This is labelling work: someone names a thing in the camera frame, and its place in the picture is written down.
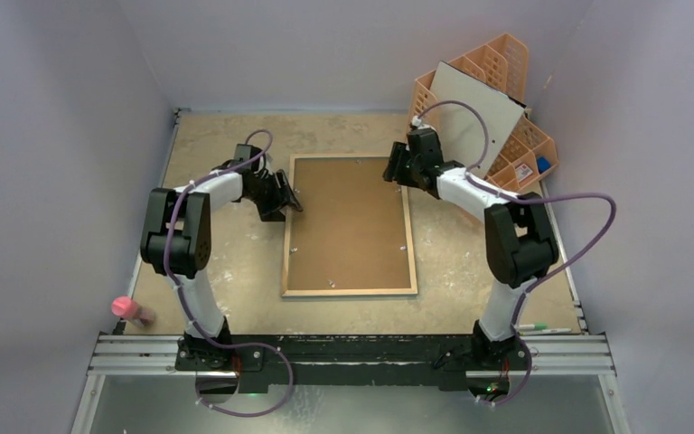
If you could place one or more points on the red white card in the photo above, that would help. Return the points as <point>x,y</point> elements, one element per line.
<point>524,173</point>

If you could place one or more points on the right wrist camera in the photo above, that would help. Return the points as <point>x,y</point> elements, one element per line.
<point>416,123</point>

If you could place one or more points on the blue wooden picture frame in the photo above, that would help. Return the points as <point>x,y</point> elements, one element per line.
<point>350,224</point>

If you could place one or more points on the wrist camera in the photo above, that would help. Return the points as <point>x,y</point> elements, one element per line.
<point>416,123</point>
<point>251,157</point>

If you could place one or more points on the orange plastic desk organizer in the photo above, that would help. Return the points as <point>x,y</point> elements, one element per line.
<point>502,63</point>

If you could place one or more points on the grey board in organizer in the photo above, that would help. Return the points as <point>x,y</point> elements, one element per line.
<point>476,121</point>

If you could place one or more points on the white marker pen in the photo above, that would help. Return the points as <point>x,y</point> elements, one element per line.
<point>550,331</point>

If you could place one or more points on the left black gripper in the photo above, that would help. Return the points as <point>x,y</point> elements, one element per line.
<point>270,212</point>

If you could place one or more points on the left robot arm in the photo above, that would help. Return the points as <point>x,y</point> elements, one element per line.
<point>176,238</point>

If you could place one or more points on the blue item in organizer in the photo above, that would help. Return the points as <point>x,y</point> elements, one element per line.
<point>543,164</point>

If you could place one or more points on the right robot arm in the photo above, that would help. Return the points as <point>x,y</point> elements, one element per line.
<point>520,243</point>

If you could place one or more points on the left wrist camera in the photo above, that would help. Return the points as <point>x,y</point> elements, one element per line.
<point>251,157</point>

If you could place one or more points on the green marker pen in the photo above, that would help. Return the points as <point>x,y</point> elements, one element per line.
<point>532,327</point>

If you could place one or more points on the brown cardboard backing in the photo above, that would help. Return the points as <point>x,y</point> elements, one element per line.
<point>350,224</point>

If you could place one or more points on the pink glue stick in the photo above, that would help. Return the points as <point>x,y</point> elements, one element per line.
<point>134,313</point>

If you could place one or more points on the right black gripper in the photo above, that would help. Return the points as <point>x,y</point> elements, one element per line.
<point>399,169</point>

